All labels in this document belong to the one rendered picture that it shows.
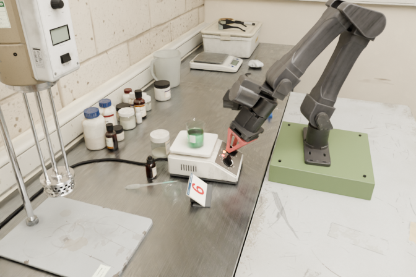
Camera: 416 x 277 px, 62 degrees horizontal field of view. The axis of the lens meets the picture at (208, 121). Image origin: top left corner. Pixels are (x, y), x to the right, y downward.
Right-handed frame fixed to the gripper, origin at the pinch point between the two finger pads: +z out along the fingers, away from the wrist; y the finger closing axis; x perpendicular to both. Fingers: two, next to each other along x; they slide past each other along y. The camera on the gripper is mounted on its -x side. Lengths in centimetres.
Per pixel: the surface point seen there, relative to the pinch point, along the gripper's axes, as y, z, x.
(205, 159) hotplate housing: 10.5, 2.3, -1.1
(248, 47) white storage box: -93, 2, -55
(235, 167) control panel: 3.6, 1.4, 5.2
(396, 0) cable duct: -140, -57, -16
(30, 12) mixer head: 56, -27, -21
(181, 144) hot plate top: 10.7, 4.5, -9.6
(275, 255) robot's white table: 20.7, -1.5, 28.3
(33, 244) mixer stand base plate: 50, 23, -9
